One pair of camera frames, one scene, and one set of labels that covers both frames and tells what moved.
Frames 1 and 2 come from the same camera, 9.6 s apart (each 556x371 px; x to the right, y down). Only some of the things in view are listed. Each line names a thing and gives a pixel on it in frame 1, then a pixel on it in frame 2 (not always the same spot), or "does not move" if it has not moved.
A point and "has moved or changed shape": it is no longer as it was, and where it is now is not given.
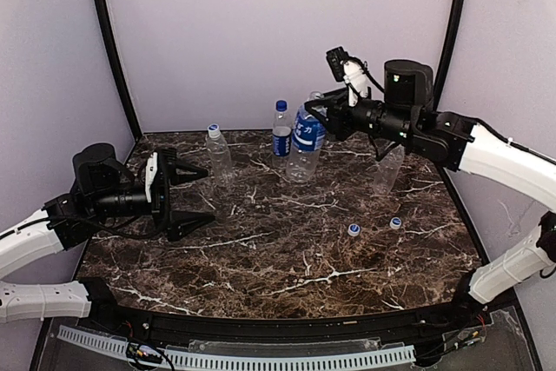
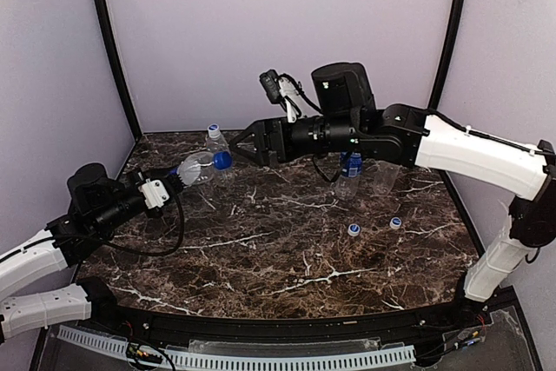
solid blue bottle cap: x=281 y=105 -> x=222 y=160
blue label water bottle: x=309 y=135 has moved or changed shape
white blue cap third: x=214 y=130 does not move
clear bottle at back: x=220 y=156 does not move
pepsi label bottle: x=281 y=131 has moved or changed shape
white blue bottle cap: x=395 y=222 does not move
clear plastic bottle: x=387 y=169 does not move
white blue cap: x=354 y=229 does not move
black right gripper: x=337 y=115 -> x=270 y=142
